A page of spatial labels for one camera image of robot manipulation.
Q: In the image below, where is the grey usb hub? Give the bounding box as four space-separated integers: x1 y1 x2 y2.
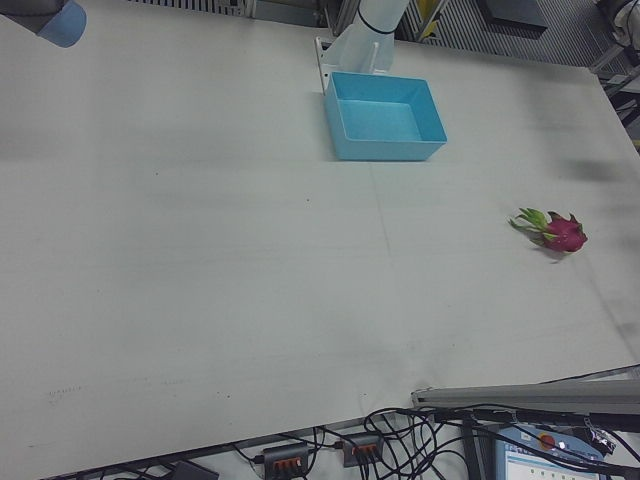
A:
262 442 311 476
342 432 384 469

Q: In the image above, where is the red dragon fruit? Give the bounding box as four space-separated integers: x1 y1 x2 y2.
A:
508 207 589 256

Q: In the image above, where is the robot teach pendant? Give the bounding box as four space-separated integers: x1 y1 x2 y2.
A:
494 424 609 480

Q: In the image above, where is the light blue plastic bin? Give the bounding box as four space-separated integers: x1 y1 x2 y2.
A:
323 70 448 163

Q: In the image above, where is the white robot mount stand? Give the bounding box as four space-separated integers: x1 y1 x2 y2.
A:
313 0 412 95

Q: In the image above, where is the grey ribbed panel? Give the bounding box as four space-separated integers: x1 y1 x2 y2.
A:
399 0 609 69

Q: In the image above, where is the black box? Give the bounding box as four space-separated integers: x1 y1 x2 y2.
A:
482 0 549 36

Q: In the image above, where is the aluminium profile rail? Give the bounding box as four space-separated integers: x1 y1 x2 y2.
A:
410 367 640 431

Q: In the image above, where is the black cable tangle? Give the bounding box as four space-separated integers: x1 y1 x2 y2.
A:
362 405 469 480

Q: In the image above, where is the black cable along rail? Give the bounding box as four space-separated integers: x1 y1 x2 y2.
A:
432 407 640 431

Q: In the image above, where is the yellow black bracket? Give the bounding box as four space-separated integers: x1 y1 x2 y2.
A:
417 0 449 41

